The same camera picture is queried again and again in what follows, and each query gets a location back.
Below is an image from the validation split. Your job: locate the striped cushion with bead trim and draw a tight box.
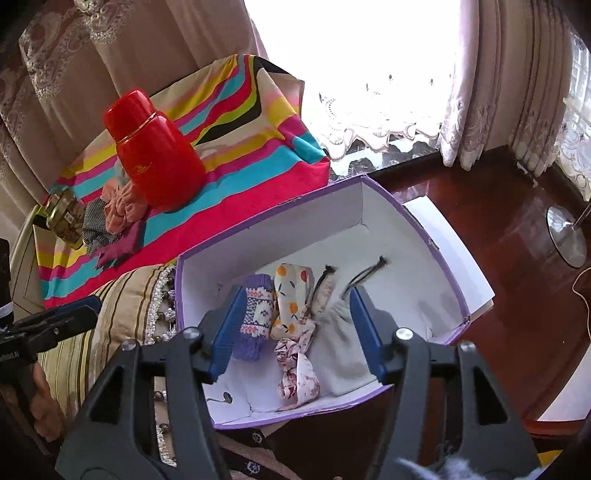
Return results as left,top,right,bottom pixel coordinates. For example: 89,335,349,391
37,263,182,468

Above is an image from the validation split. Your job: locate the grey fluffy tuft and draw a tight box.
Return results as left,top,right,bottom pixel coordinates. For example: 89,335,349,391
399,455,542,480

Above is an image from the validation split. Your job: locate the round metal lamp base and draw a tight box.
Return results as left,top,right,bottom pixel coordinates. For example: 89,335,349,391
546,200,591,269

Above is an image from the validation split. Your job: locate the thin pale cable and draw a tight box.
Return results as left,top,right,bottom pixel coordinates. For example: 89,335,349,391
571,265,591,343

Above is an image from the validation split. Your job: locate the fruit print fabric pouch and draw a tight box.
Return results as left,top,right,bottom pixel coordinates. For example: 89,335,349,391
270,262,317,340

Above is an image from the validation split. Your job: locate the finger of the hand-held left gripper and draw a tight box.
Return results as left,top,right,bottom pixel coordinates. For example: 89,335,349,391
13,295,103,356

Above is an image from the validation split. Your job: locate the purple and white cardboard box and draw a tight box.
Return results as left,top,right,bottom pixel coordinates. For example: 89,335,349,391
175,174,472,432

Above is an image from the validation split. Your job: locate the houndstooth check cloth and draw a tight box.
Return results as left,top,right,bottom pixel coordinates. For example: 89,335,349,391
82,198,117,256

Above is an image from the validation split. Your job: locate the black hair tie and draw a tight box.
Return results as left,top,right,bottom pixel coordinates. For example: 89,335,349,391
313,265,339,320
341,256,389,297

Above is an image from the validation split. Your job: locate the dark wheel print cloth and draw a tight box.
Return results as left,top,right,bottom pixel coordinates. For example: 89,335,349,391
216,406,385,480

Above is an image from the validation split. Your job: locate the white drawstring pouch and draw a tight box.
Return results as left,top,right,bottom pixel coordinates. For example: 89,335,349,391
307,295,378,398

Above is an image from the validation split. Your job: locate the white box lid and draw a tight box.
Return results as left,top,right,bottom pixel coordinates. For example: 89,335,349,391
402,196,496,345

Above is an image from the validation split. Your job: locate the glass jar with metal lid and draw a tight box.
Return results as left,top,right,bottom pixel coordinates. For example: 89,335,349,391
45,188,88,250

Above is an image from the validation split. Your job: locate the person's left hand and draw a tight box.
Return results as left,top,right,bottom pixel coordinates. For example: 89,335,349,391
28,364,69,443

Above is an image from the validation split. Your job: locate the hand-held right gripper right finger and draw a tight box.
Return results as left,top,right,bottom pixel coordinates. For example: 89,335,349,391
348,286,542,480

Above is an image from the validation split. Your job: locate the peach scrunchie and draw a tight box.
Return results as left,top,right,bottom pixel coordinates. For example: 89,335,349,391
102,178,151,236

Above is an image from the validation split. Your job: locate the floral satin scrunchie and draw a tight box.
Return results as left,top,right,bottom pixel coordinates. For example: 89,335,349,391
274,318,322,411

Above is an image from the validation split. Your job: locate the red thermos flask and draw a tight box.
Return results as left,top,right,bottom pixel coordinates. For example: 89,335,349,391
103,89,207,213

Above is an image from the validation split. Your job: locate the colourful striped tablecloth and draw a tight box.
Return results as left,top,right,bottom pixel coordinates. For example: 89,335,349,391
37,54,331,311

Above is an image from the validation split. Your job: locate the white lace sheer curtain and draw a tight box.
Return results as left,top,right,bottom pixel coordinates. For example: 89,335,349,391
305,69,459,163

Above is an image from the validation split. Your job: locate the magenta cloth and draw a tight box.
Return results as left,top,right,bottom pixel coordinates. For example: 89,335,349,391
95,217,147,271

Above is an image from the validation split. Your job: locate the pink pleated curtain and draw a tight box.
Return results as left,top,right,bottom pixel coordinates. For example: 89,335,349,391
436,0,583,177

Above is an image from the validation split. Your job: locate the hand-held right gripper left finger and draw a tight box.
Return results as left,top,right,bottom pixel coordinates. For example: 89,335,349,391
55,284,250,480

